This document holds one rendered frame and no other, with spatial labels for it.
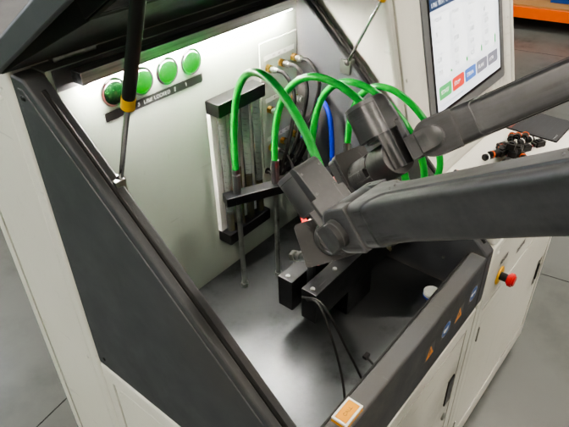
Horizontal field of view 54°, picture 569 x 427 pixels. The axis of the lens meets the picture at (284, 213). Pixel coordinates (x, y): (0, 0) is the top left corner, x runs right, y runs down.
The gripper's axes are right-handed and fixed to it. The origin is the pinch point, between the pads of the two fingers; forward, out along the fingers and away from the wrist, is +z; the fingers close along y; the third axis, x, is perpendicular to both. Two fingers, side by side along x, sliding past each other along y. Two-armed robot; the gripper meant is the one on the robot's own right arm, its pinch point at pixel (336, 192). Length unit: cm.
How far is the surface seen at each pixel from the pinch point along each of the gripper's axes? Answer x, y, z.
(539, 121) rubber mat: -97, -4, 29
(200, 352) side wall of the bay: 33.9, -13.8, 2.5
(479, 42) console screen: -74, 22, 17
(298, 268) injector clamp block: 2.8, -9.8, 21.8
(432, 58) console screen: -48, 21, 10
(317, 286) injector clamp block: 3.1, -14.8, 16.9
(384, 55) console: -31.1, 23.5, 6.2
